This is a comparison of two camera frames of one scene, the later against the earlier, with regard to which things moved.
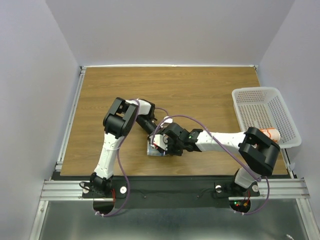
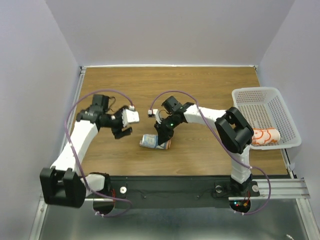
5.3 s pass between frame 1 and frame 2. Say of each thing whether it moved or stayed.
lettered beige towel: moved
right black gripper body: moved
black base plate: stayed
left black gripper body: moved
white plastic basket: stayed
